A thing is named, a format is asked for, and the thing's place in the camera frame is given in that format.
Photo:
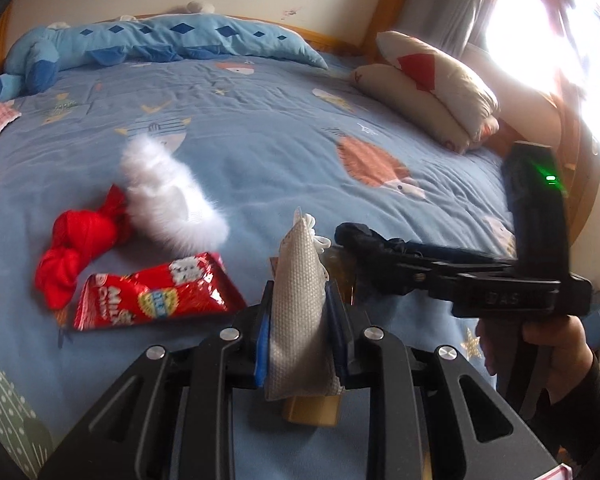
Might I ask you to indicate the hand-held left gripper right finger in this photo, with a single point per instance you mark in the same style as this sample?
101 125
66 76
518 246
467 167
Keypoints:
339 332

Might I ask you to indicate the grey curtain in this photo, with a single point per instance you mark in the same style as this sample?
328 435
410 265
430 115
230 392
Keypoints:
440 10

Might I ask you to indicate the red snack wrapper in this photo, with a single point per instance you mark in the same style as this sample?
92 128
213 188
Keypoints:
155 295

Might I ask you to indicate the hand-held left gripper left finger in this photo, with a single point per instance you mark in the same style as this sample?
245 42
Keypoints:
261 347

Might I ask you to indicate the person's right hand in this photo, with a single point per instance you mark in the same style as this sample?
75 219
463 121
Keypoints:
565 350

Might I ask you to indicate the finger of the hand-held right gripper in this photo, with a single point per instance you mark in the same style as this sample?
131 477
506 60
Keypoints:
455 255
405 277

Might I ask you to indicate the person's right forearm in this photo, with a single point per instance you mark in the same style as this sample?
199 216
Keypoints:
595 420

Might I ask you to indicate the window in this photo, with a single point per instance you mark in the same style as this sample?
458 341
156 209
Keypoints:
530 35

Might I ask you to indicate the blue printed bed sheet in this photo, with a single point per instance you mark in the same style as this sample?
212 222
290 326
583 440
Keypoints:
260 160

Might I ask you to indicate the grey white sachet bag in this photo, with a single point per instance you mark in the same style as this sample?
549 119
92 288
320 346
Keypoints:
297 310

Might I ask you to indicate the black scrunchie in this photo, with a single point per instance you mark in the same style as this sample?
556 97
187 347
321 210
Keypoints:
360 235

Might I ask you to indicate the blue plush crocodile pillow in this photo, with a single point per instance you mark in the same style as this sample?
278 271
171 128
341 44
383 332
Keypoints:
180 35

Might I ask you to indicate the small white plush toy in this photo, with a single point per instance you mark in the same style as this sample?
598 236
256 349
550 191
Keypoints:
200 6

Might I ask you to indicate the cream pillow with red triangle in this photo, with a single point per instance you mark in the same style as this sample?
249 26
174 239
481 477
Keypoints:
455 85

